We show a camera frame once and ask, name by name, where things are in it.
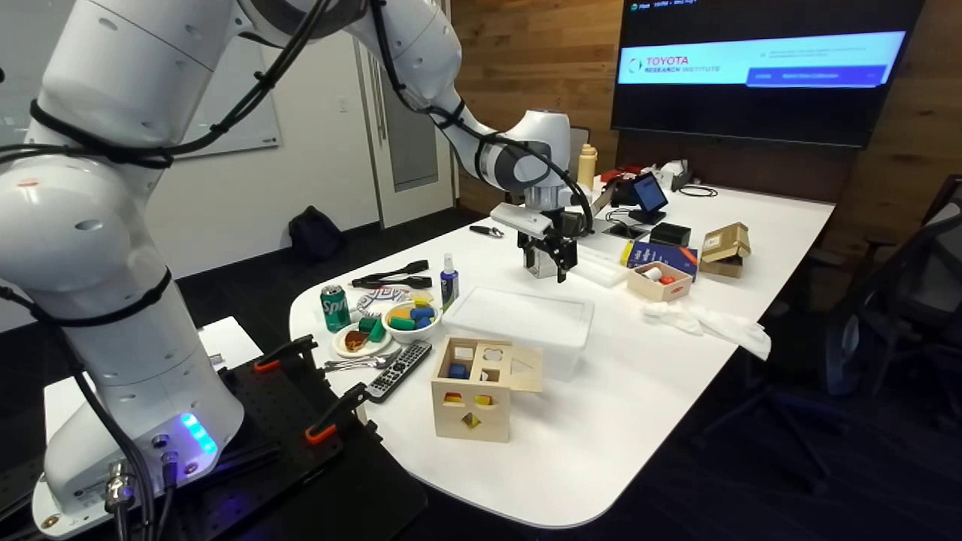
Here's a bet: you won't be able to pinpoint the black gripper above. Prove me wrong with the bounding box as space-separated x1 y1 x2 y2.
514 226 587 285

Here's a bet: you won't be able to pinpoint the big clear plastic lunchbox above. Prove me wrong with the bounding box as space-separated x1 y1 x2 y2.
438 285 600 383

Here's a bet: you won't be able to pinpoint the small clear plastic container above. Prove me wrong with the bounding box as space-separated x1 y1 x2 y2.
574 249 635 291

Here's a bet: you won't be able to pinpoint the blue glue bottle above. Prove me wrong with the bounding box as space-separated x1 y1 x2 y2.
435 252 465 312

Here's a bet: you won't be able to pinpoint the yellow bottle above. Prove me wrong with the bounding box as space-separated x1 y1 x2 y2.
577 141 601 192

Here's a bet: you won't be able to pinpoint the small wooden tray box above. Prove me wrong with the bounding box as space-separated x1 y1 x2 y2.
625 260 695 304

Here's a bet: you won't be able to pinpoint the blue snack package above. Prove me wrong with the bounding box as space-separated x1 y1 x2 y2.
625 236 704 285

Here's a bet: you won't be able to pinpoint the small tablet on stand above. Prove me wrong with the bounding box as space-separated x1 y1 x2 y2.
625 169 675 226

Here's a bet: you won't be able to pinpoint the small black box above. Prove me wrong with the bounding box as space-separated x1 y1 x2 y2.
651 220 695 249

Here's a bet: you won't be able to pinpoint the white bowl with coloured blocks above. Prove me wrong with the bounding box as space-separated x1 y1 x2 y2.
381 291 444 342

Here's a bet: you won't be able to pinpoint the wooden shape sorter box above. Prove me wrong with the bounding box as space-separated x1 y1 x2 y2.
430 333 547 446

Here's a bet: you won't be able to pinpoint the black plastic tongs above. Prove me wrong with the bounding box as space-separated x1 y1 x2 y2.
350 258 435 291

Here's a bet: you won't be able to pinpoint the white crumpled tissue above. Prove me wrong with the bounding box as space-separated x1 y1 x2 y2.
640 296 777 362

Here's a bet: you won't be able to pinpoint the black remote control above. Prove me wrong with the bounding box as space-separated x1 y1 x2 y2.
364 339 438 406

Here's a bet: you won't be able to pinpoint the small wooden crate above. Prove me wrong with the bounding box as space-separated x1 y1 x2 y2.
699 220 755 280

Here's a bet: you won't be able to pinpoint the white bowl with brown toy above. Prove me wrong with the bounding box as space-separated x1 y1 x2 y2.
335 315 399 359

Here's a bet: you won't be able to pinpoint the green soda can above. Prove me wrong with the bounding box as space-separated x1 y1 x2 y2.
319 282 358 335

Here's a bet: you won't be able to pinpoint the black backpack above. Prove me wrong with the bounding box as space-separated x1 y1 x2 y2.
287 204 350 266

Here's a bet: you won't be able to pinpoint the black orange bar clamp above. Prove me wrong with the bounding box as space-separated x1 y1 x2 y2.
300 383 372 451
246 333 322 383

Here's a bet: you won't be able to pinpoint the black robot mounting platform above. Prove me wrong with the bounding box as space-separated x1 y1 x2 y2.
160 333 433 541

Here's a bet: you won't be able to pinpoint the black office chair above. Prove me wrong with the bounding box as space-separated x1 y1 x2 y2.
818 175 962 431

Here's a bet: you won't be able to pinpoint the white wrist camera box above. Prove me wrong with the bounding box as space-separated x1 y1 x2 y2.
486 201 556 241

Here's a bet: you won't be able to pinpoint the large wall tv monitor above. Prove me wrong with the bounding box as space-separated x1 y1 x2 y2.
611 0 931 153

